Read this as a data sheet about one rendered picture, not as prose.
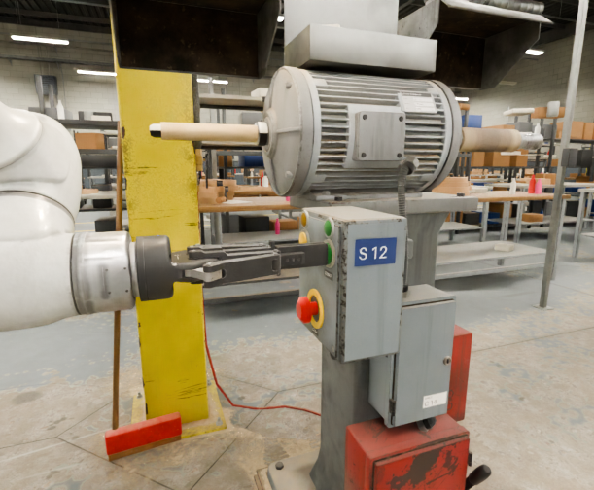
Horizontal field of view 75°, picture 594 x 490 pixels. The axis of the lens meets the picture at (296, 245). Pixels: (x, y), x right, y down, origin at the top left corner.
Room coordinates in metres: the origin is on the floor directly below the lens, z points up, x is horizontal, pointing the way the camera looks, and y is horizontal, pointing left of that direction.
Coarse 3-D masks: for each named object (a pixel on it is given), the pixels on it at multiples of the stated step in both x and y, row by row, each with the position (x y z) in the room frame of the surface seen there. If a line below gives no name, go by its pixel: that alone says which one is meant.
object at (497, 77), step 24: (456, 0) 0.92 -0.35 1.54; (408, 24) 1.01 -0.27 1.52; (432, 24) 0.93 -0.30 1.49; (456, 24) 1.06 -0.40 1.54; (480, 24) 1.06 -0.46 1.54; (504, 24) 1.06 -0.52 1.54; (528, 24) 1.04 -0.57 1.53; (456, 48) 1.14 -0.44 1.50; (480, 48) 1.16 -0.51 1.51; (504, 48) 1.11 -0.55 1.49; (528, 48) 1.04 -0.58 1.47; (456, 72) 1.14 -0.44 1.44; (480, 72) 1.17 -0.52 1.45; (504, 72) 1.10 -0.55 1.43
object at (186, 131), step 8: (168, 128) 0.73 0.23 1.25; (176, 128) 0.74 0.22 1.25; (184, 128) 0.74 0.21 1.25; (192, 128) 0.75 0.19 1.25; (200, 128) 0.75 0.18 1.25; (208, 128) 0.76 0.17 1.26; (216, 128) 0.76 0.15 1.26; (224, 128) 0.77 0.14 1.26; (232, 128) 0.77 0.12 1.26; (240, 128) 0.78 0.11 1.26; (248, 128) 0.78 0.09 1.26; (256, 128) 0.79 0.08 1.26; (168, 136) 0.73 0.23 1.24; (176, 136) 0.74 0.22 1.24; (184, 136) 0.74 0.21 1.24; (192, 136) 0.75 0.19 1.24; (200, 136) 0.75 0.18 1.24; (208, 136) 0.76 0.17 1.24; (216, 136) 0.76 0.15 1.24; (224, 136) 0.77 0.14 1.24; (232, 136) 0.77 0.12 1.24; (240, 136) 0.78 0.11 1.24; (248, 136) 0.78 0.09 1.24; (256, 136) 0.79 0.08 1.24
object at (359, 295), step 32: (320, 224) 0.54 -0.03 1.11; (352, 224) 0.49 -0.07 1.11; (384, 224) 0.50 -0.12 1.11; (352, 256) 0.49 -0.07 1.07; (384, 256) 0.50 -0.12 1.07; (320, 288) 0.54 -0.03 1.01; (352, 288) 0.49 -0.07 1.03; (384, 288) 0.50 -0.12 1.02; (320, 320) 0.53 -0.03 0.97; (352, 320) 0.49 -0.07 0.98; (384, 320) 0.50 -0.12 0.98; (352, 352) 0.49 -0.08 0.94; (384, 352) 0.50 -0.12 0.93
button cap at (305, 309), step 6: (300, 300) 0.54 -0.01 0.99; (306, 300) 0.54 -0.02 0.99; (300, 306) 0.54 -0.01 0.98; (306, 306) 0.53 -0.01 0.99; (312, 306) 0.55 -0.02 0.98; (300, 312) 0.54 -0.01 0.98; (306, 312) 0.53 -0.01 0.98; (312, 312) 0.54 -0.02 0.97; (300, 318) 0.54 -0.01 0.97; (306, 318) 0.53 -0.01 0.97
